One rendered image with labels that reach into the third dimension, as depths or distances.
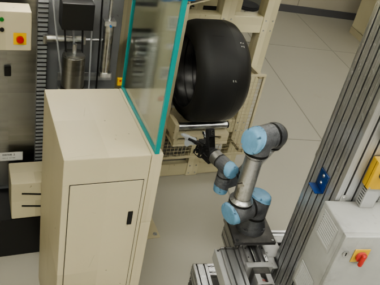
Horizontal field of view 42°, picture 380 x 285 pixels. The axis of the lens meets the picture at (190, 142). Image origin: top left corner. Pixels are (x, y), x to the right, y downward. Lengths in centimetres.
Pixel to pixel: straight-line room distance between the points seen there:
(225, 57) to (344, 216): 111
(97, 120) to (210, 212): 180
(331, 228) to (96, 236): 98
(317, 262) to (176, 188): 195
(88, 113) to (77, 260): 64
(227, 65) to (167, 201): 143
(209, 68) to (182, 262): 134
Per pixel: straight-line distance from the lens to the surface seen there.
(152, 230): 352
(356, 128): 203
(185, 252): 344
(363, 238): 204
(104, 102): 233
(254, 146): 216
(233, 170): 240
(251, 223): 256
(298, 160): 469
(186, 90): 322
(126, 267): 244
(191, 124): 296
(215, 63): 269
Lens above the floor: 242
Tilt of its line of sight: 33 degrees down
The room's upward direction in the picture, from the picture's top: 13 degrees clockwise
